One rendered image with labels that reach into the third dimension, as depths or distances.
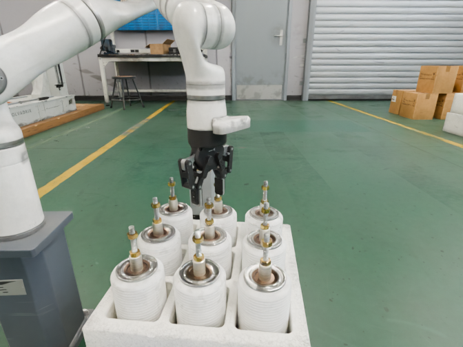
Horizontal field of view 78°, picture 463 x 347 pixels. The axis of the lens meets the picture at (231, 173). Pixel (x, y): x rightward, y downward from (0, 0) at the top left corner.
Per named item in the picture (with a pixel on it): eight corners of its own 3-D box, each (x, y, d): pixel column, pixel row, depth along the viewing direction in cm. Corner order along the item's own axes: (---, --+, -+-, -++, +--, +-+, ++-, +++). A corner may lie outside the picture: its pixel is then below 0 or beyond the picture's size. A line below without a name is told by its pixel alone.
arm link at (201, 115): (222, 136, 47) (222, 97, 45) (175, 127, 53) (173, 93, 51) (253, 127, 54) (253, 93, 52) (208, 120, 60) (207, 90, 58)
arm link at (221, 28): (245, 14, 47) (208, -10, 55) (197, 8, 43) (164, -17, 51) (235, 56, 52) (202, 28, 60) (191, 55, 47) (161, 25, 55)
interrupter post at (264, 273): (272, 275, 52) (273, 260, 51) (269, 284, 50) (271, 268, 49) (259, 272, 53) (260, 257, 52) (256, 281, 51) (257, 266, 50)
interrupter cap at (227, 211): (237, 208, 76) (237, 206, 76) (225, 222, 70) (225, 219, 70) (211, 203, 79) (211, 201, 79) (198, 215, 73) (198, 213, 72)
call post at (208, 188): (192, 256, 97) (187, 170, 86) (197, 244, 104) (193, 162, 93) (213, 257, 96) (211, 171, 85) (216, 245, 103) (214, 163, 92)
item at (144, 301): (177, 347, 58) (170, 275, 52) (127, 370, 54) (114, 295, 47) (162, 314, 66) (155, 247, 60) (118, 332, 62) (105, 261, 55)
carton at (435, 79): (452, 93, 332) (459, 65, 321) (432, 93, 331) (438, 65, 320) (433, 91, 360) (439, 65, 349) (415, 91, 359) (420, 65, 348)
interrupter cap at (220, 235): (201, 251, 59) (201, 248, 58) (187, 234, 65) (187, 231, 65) (233, 240, 62) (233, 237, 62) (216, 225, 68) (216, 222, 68)
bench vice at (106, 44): (108, 55, 449) (105, 38, 440) (119, 55, 449) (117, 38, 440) (97, 54, 410) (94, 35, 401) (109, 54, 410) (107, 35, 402)
